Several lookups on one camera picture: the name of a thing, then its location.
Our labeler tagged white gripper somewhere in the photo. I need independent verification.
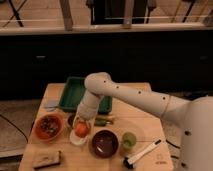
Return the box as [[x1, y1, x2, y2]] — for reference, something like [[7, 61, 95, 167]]
[[72, 90, 102, 136]]

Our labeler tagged orange apple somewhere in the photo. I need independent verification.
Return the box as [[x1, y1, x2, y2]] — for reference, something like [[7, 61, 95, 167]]
[[75, 122, 89, 138]]

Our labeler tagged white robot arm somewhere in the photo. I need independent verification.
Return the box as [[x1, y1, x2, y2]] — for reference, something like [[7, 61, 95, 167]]
[[77, 72, 213, 171]]

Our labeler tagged small metal cup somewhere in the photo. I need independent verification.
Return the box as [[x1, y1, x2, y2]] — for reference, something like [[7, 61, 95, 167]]
[[67, 115, 75, 128]]

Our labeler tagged green plastic cup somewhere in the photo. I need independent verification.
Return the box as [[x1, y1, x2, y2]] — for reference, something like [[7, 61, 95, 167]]
[[121, 132, 137, 150]]

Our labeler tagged green vegetable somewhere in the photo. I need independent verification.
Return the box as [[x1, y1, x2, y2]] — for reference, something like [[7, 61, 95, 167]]
[[95, 116, 115, 126]]

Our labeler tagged dark purple bowl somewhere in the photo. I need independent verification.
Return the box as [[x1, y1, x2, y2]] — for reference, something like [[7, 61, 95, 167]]
[[91, 130, 119, 158]]

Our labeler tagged green plastic tray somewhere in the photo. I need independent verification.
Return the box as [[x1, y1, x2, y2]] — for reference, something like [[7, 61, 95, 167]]
[[58, 77, 112, 115]]

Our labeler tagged orange bowl with contents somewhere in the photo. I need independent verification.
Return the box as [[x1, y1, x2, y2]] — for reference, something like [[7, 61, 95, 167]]
[[33, 114, 63, 141]]

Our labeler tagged brown wooden block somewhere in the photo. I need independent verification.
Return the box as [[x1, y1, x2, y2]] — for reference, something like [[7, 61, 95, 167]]
[[33, 151, 61, 169]]

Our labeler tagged white handled brush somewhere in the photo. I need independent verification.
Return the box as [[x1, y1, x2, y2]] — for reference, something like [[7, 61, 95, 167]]
[[123, 139, 161, 169]]

